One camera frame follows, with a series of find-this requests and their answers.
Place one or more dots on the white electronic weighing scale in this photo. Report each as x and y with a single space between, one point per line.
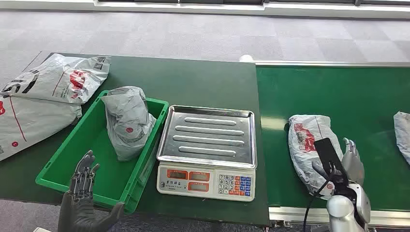
206 153

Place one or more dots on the crumpled grey package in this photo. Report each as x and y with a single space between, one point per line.
128 125

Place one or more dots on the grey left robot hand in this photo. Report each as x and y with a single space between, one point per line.
78 208

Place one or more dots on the white roller end cap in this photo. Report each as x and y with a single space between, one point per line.
246 58

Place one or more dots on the large flat grey mailer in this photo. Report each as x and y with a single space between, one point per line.
32 125

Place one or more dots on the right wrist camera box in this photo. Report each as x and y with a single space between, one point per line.
328 157

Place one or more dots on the green conveyor belt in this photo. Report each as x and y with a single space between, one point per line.
352 96

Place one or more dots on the grey package with red line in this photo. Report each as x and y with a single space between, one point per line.
403 134

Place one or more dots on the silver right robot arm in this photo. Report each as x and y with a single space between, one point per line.
344 211

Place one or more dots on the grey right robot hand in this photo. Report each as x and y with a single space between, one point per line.
352 165

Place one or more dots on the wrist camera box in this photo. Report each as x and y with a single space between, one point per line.
328 157
41 230

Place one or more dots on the grey mailer with black print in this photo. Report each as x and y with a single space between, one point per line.
57 80

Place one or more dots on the white window sill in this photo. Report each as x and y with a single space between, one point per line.
205 8

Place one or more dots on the grey package with red logo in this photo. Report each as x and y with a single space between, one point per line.
304 144

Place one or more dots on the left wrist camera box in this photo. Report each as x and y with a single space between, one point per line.
41 230

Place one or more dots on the green plastic basket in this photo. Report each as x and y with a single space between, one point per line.
96 166

